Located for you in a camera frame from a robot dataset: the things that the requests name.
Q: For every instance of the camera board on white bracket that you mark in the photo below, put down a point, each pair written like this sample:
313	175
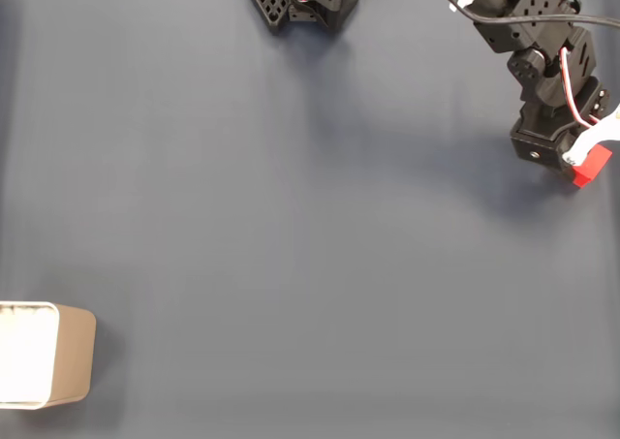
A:
593	136

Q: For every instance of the beige plastic box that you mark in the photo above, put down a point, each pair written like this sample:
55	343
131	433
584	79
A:
72	356

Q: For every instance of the red cube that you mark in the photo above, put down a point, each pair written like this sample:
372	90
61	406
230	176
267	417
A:
593	163

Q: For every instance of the white tissue paper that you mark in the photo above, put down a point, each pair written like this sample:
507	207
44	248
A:
24	352

